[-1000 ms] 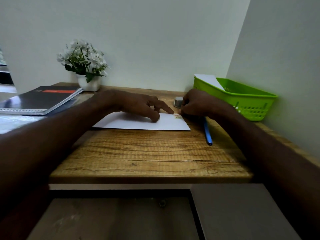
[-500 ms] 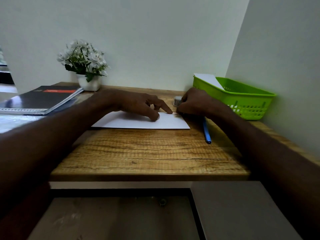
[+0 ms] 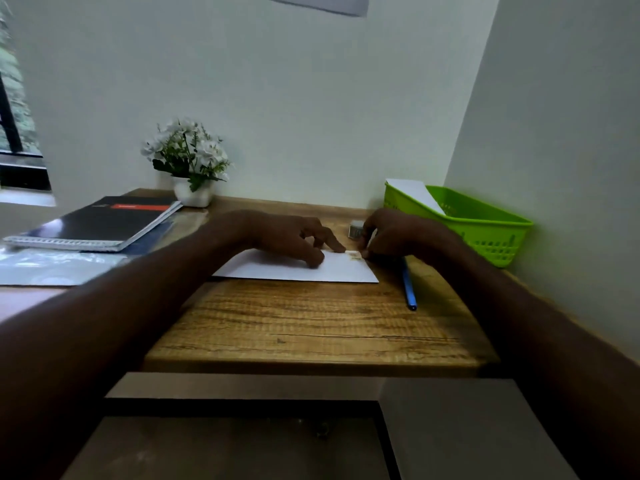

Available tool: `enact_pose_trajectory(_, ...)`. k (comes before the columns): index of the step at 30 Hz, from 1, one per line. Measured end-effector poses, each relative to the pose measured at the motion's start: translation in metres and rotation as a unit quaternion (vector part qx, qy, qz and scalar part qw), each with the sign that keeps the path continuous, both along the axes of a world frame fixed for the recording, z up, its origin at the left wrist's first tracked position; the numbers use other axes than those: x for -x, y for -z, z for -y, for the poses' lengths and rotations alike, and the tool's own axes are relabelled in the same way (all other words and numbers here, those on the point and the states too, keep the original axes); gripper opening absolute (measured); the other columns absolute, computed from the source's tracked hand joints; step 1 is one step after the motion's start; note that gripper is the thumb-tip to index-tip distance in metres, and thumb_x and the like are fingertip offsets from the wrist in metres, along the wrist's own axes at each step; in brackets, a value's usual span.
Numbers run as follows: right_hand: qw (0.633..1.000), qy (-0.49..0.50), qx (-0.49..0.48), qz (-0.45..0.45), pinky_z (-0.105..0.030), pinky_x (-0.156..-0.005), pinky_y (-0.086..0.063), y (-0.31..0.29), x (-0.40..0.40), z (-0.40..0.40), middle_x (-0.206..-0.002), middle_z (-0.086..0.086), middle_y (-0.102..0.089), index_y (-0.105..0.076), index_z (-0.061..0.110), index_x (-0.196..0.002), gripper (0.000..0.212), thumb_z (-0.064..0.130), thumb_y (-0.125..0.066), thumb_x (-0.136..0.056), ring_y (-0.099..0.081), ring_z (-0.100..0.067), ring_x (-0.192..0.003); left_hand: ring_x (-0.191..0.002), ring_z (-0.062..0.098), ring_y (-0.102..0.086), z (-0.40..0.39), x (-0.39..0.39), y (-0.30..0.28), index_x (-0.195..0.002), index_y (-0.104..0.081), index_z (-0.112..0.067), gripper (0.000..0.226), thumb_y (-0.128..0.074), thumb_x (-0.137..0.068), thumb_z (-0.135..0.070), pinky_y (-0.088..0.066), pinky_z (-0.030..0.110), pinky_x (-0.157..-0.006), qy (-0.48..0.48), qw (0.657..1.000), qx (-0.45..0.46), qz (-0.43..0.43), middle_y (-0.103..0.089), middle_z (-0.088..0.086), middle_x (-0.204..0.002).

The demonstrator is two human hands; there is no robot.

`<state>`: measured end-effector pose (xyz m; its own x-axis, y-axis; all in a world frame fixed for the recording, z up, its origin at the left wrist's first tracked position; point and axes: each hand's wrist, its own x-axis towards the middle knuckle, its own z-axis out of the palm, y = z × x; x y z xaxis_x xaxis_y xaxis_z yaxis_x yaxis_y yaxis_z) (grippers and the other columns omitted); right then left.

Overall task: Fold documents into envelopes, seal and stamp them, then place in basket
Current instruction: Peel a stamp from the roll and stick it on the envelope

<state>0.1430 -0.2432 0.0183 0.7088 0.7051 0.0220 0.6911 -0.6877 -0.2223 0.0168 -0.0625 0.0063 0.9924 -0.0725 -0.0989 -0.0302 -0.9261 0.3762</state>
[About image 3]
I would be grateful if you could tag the person's right hand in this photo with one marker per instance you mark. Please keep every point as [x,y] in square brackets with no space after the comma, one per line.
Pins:
[405,234]

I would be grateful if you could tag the white window sill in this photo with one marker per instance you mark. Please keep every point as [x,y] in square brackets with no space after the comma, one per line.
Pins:
[25,197]

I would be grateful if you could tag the blue book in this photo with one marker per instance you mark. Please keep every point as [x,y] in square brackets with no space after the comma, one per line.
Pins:
[150,239]

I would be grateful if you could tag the black spiral notebook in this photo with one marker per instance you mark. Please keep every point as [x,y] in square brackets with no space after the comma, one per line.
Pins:
[100,222]

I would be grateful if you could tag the white envelope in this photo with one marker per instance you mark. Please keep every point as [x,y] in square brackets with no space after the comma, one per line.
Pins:
[280,269]
[415,192]

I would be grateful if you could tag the blue pen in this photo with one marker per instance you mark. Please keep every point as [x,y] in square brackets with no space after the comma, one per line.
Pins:
[409,287]

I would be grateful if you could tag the clear plastic sleeve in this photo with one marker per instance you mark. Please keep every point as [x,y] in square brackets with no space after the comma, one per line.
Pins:
[50,264]

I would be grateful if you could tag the person's left hand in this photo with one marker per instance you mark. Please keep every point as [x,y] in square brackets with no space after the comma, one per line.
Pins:
[285,234]

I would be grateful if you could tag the paper notice sheet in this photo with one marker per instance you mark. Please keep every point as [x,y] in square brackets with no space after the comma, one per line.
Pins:
[320,3]

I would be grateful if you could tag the white flower plant in pot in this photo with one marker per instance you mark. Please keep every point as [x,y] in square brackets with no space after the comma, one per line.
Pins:
[187,152]

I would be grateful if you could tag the person's right forearm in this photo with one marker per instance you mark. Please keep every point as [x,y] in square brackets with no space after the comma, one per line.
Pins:
[550,354]

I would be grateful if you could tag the small white printed stamp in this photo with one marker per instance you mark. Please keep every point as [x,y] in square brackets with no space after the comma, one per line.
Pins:
[355,255]

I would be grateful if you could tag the stack of white envelopes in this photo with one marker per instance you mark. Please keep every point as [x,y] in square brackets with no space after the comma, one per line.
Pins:
[50,272]

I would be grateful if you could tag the black window grille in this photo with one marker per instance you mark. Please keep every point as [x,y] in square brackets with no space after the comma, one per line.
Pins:
[15,144]

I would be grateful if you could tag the green plastic basket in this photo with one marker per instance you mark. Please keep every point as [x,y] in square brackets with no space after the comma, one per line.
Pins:
[475,219]

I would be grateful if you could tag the person's left forearm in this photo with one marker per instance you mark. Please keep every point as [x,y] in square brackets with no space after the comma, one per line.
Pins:
[100,344]

